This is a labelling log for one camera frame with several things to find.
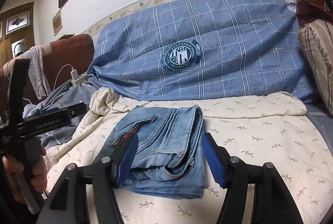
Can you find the brown headboard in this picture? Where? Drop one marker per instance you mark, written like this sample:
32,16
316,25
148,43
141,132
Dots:
76,50

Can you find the blue denim jeans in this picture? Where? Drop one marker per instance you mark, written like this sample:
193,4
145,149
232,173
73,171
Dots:
169,160

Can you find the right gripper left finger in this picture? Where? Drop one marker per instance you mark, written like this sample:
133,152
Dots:
67,202

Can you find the white power strip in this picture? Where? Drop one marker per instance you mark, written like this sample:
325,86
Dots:
77,80

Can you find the lilac cloth on headboard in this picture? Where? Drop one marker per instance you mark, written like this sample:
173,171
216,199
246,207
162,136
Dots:
36,73

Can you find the dark red cloth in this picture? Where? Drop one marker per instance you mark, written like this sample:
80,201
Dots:
308,11

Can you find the small framed picture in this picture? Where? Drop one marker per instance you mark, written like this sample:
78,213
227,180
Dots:
57,22

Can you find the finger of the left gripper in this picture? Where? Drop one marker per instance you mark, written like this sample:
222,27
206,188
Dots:
15,92
71,111

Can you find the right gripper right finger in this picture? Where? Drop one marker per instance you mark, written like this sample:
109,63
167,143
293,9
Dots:
272,201

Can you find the white phone charger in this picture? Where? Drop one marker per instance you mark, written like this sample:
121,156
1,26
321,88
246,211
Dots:
74,74

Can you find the blue plaid blanket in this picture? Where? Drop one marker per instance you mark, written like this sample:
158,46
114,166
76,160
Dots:
205,49

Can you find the wooden door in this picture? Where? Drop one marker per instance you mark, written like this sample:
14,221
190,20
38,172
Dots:
17,32

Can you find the striped beige cushion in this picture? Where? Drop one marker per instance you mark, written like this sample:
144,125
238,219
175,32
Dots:
315,39

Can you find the cream leaf-print quilt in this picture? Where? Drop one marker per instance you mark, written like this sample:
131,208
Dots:
257,129

